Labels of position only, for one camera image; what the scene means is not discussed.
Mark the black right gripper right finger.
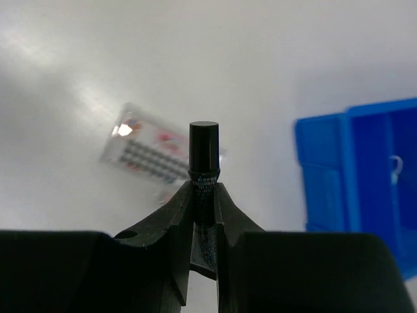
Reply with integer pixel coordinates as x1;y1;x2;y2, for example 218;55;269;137
214;184;414;312

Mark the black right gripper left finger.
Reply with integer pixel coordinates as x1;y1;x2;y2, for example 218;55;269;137
1;182;192;312

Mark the black mascara tube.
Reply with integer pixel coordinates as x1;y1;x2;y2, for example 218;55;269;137
188;121;220;280

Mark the clear false eyelash box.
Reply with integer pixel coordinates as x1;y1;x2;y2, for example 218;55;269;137
101;103;225;203

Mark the blue plastic divided bin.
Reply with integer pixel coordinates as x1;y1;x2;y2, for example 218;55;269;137
294;98;416;279

